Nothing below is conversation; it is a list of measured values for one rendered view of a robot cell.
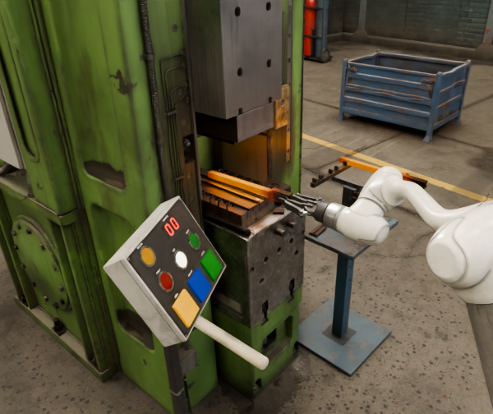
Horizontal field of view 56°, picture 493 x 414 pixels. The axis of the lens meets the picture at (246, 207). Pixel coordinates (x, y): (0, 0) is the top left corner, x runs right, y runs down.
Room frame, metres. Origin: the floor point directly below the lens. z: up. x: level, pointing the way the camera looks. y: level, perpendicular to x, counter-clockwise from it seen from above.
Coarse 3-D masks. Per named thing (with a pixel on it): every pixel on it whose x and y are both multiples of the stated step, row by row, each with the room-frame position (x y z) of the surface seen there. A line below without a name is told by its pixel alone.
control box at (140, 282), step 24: (168, 216) 1.15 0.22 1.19; (192, 216) 1.23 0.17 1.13; (144, 240) 1.01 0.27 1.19; (168, 240) 1.08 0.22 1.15; (120, 264) 0.93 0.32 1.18; (144, 264) 0.96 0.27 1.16; (168, 264) 1.02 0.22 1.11; (192, 264) 1.09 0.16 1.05; (120, 288) 0.93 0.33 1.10; (144, 288) 0.91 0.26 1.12; (144, 312) 0.91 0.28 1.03; (168, 312) 0.91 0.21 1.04; (168, 336) 0.90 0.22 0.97
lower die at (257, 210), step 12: (204, 168) 1.90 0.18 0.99; (204, 180) 1.76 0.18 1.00; (216, 192) 1.67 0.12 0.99; (228, 192) 1.66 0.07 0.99; (204, 204) 1.62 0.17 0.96; (216, 204) 1.59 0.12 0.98; (228, 204) 1.58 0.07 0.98; (240, 204) 1.56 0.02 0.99; (252, 204) 1.56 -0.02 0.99; (264, 204) 1.59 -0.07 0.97; (228, 216) 1.53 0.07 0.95; (240, 216) 1.49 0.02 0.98; (252, 216) 1.54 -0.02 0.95
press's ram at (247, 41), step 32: (192, 0) 1.53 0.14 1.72; (224, 0) 1.47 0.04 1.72; (256, 0) 1.57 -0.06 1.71; (192, 32) 1.54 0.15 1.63; (224, 32) 1.46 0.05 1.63; (256, 32) 1.57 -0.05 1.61; (192, 64) 1.54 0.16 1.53; (224, 64) 1.46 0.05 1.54; (256, 64) 1.57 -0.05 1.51; (224, 96) 1.45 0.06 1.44; (256, 96) 1.57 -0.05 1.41
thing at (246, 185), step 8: (208, 176) 1.76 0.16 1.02; (216, 176) 1.72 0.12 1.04; (224, 176) 1.71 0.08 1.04; (232, 184) 1.67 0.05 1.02; (240, 184) 1.64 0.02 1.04; (248, 184) 1.62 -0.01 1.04; (256, 184) 1.61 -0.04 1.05; (256, 192) 1.58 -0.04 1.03; (264, 192) 1.56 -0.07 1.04; (280, 192) 1.51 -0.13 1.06; (288, 192) 1.51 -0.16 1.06
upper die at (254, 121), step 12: (264, 108) 1.60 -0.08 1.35; (204, 120) 1.60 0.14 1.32; (216, 120) 1.55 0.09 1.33; (228, 120) 1.51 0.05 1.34; (240, 120) 1.50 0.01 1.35; (252, 120) 1.55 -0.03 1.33; (264, 120) 1.59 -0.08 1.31; (204, 132) 1.60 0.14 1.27; (216, 132) 1.56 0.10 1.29; (228, 132) 1.52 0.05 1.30; (240, 132) 1.50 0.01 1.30; (252, 132) 1.55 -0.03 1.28
